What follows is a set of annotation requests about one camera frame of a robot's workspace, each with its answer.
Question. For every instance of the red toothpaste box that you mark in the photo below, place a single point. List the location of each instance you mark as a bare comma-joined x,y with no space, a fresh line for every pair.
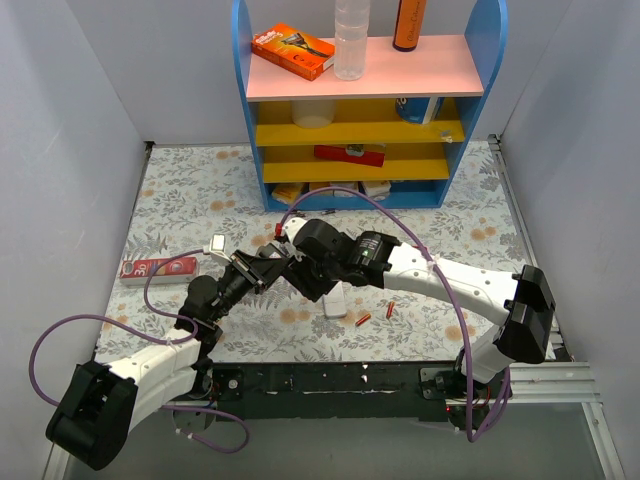
165,271

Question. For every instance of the red flat box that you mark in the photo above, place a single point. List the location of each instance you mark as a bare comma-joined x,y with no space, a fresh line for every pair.
359,154

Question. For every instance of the small clip on shelf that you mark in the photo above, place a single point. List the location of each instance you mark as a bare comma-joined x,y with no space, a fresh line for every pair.
447,136

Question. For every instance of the orange cologne bottle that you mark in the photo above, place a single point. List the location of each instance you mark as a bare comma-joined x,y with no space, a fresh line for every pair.
410,16

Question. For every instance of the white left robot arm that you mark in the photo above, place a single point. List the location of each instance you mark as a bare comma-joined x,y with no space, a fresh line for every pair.
104,402

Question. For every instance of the white tissue pack middle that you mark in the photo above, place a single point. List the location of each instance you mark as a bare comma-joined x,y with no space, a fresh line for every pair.
344,189

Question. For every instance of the blue white can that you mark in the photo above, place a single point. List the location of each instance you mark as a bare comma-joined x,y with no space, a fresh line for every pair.
420,111

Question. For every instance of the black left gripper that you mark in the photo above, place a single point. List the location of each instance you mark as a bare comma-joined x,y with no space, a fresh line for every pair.
248,270

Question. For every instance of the blue shelf unit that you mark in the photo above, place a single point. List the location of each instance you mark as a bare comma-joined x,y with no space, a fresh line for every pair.
420,167

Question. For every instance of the yellow tissue pack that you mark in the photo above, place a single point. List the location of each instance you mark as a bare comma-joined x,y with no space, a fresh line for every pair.
288,193

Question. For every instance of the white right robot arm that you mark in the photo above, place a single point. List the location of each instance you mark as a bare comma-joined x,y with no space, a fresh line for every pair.
520,305

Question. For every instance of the white tissue pack right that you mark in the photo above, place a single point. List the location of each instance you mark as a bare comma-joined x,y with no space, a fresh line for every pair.
377,190

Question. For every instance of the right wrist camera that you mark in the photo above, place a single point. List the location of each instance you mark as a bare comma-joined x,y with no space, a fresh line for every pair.
286,231

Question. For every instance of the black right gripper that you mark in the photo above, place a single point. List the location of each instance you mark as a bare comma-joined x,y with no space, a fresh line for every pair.
310,282

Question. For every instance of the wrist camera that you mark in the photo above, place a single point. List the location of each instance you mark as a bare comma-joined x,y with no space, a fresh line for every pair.
216,249
286,231

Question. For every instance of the black remote control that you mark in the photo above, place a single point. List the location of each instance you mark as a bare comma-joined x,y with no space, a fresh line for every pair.
274,251

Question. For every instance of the white remote control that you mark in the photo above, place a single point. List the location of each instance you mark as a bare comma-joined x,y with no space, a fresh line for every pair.
334,304

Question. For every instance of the orange razor box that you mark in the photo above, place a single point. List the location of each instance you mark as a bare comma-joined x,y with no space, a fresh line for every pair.
295,51

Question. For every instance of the clear plastic bottle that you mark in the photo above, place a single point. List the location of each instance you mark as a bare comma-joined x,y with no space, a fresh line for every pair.
351,21

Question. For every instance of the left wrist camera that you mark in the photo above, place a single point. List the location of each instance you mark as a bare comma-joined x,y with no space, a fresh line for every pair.
216,249

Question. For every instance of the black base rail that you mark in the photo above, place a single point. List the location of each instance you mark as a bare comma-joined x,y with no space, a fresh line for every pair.
351,390

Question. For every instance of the white plastic cup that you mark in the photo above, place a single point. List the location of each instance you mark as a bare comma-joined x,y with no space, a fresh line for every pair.
313,114

